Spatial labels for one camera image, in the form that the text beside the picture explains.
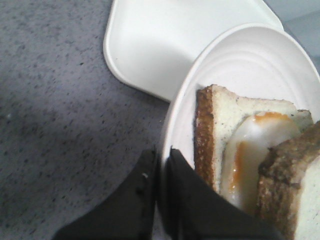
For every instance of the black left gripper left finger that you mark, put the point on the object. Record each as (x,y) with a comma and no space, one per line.
(127,214)

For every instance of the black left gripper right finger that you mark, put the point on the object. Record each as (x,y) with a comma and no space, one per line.
(196,212)

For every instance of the white bread slice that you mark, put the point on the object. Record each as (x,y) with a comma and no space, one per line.
(289,186)

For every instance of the white round plate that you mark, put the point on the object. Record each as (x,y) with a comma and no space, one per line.
(250,60)

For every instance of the bottom bread slice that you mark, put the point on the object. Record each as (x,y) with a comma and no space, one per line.
(219,112)

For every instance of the white rectangular tray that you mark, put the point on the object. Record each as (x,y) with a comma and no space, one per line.
(150,45)

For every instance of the fried egg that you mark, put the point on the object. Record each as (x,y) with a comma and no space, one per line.
(246,150)

